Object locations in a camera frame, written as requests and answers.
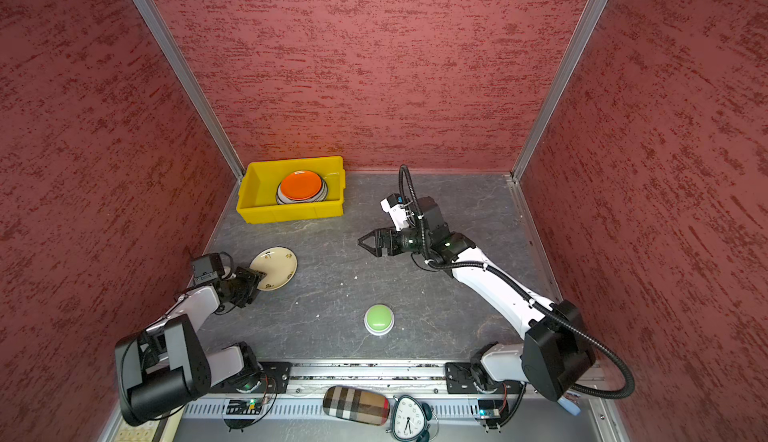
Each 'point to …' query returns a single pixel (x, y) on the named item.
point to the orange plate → (301, 185)
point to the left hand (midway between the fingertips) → (266, 282)
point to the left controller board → (244, 406)
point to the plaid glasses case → (354, 404)
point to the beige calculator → (164, 429)
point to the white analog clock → (409, 420)
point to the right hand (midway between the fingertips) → (369, 246)
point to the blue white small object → (569, 406)
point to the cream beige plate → (278, 263)
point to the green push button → (379, 320)
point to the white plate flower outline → (283, 199)
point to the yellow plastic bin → (257, 201)
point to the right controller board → (489, 408)
